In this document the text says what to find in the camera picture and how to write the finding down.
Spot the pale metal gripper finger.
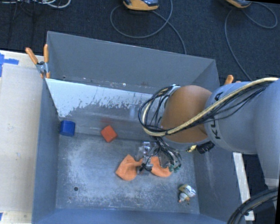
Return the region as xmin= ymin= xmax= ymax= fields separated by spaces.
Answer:
xmin=136 ymin=141 xmax=153 ymax=162
xmin=138 ymin=154 xmax=155 ymax=175

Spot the orange cloth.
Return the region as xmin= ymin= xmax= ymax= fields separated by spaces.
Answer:
xmin=114 ymin=152 xmax=175 ymax=187

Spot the orange-red cube block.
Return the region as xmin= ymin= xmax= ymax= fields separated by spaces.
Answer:
xmin=99 ymin=124 xmax=119 ymax=144

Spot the white toy animal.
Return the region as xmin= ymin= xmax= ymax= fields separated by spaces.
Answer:
xmin=176 ymin=183 xmax=198 ymax=206

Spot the grey metal bin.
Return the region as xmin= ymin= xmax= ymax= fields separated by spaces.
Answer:
xmin=24 ymin=30 xmax=267 ymax=224

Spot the blue cube block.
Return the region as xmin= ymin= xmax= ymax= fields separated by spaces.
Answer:
xmin=58 ymin=119 xmax=77 ymax=138

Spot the pale wood flat board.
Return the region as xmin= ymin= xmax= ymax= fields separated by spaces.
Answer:
xmin=0 ymin=63 xmax=50 ymax=217

